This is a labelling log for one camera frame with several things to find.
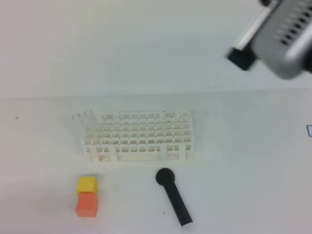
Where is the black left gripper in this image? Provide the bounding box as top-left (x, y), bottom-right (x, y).
top-left (226, 0), bottom-right (278, 71)

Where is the clear glass test tube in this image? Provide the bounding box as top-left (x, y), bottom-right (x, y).
top-left (84, 110), bottom-right (96, 140)

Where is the white test tube rack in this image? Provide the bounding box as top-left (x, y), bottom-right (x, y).
top-left (81, 110), bottom-right (194, 163)

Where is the clear test tube in rack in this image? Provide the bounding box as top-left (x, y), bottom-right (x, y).
top-left (72, 114), bottom-right (85, 140)

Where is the black funnel scoop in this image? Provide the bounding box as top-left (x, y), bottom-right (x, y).
top-left (156, 168), bottom-right (193, 227)

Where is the yellow cube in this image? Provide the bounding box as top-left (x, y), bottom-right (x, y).
top-left (76, 176), bottom-right (98, 194)

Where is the orange cube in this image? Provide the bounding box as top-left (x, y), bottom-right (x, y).
top-left (76, 193), bottom-right (98, 217)

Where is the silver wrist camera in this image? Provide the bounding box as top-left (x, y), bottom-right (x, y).
top-left (252, 0), bottom-right (312, 79)

